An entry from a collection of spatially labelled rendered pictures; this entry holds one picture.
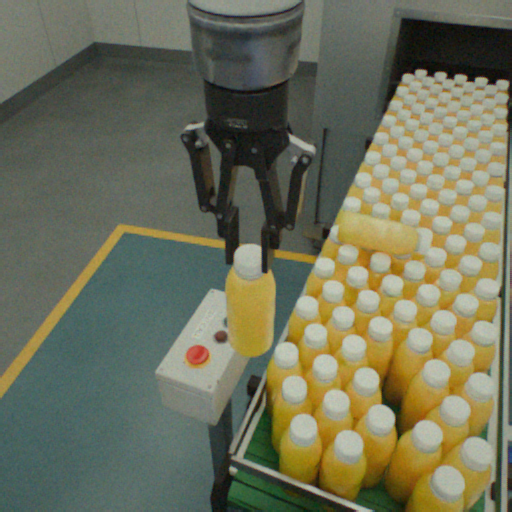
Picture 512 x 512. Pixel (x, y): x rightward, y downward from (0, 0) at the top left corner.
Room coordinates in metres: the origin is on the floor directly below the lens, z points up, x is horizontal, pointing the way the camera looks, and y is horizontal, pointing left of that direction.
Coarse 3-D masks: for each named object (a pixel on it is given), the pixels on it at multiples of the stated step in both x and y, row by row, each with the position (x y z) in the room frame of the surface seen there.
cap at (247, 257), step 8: (240, 248) 0.44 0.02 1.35; (248, 248) 0.44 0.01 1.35; (256, 248) 0.44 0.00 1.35; (240, 256) 0.43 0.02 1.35; (248, 256) 0.43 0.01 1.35; (256, 256) 0.43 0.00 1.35; (240, 264) 0.41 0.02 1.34; (248, 264) 0.41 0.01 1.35; (256, 264) 0.41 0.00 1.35; (240, 272) 0.42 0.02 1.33; (248, 272) 0.41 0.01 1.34; (256, 272) 0.41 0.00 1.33
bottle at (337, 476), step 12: (324, 456) 0.33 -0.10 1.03; (336, 456) 0.32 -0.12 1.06; (360, 456) 0.32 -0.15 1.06; (324, 468) 0.32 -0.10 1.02; (336, 468) 0.31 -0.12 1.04; (348, 468) 0.31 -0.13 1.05; (360, 468) 0.31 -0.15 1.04; (324, 480) 0.31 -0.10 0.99; (336, 480) 0.30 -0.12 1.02; (348, 480) 0.30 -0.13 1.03; (360, 480) 0.30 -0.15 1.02; (336, 492) 0.30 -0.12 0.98; (348, 492) 0.30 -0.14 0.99
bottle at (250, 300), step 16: (240, 288) 0.41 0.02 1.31; (256, 288) 0.41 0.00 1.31; (272, 288) 0.42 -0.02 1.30; (240, 304) 0.40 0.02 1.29; (256, 304) 0.40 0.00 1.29; (272, 304) 0.42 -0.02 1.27; (240, 320) 0.41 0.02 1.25; (256, 320) 0.40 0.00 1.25; (272, 320) 0.42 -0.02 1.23; (240, 336) 0.41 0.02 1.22; (256, 336) 0.41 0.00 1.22; (272, 336) 0.43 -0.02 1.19; (240, 352) 0.41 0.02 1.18; (256, 352) 0.41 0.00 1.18
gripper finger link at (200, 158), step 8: (184, 136) 0.42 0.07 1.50; (192, 136) 0.42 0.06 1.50; (184, 144) 0.43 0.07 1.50; (192, 144) 0.42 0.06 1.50; (208, 144) 0.44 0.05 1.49; (192, 152) 0.42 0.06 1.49; (200, 152) 0.42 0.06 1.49; (208, 152) 0.44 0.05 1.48; (192, 160) 0.42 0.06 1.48; (200, 160) 0.42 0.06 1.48; (208, 160) 0.44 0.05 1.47; (192, 168) 0.43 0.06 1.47; (200, 168) 0.42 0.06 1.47; (208, 168) 0.44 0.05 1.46; (200, 176) 0.42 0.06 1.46; (208, 176) 0.43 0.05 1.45; (200, 184) 0.42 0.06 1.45; (208, 184) 0.43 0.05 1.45; (200, 192) 0.43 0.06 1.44; (208, 192) 0.43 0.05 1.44; (200, 200) 0.43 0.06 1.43; (208, 200) 0.43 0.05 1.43; (200, 208) 0.43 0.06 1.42; (208, 208) 0.43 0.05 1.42
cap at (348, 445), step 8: (344, 432) 0.34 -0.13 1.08; (352, 432) 0.34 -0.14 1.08; (336, 440) 0.33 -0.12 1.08; (344, 440) 0.33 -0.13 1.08; (352, 440) 0.33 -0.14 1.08; (360, 440) 0.33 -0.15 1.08; (336, 448) 0.32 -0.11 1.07; (344, 448) 0.32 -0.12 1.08; (352, 448) 0.32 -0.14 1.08; (360, 448) 0.32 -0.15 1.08; (344, 456) 0.31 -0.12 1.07; (352, 456) 0.31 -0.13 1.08
